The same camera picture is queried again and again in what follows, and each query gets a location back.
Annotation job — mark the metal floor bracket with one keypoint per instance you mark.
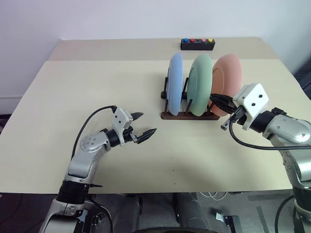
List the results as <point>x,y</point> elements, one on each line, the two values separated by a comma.
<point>227,218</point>

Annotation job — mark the black button box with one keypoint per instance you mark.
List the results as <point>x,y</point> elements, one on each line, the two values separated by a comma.
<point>196,46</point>

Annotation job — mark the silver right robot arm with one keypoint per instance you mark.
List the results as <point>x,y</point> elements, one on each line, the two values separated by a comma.
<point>289,131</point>

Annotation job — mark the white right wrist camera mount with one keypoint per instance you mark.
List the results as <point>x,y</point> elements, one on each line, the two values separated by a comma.
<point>252,97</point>

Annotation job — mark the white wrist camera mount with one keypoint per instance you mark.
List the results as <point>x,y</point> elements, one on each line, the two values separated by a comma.
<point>252,97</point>
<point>120,119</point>

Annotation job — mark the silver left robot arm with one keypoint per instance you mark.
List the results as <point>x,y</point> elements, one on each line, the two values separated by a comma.
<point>82,160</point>

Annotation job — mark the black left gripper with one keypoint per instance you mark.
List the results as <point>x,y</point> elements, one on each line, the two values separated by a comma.
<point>128,136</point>

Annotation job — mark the blue plate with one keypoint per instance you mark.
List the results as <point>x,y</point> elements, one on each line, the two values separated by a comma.
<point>175,85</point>

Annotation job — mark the green plate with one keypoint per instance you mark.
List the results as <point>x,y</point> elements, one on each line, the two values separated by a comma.
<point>199,85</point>

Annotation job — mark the dark chair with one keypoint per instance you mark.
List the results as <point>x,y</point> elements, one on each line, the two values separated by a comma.
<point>305,77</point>

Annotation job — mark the dark wooden dish rack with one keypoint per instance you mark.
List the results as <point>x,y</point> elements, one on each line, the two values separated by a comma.
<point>189,117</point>

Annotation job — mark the red plate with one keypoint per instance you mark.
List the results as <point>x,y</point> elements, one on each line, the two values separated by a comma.
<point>226,77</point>

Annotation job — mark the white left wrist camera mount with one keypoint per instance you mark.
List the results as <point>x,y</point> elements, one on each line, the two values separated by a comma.
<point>120,119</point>

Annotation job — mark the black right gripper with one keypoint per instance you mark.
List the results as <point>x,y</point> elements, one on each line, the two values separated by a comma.
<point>239,115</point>

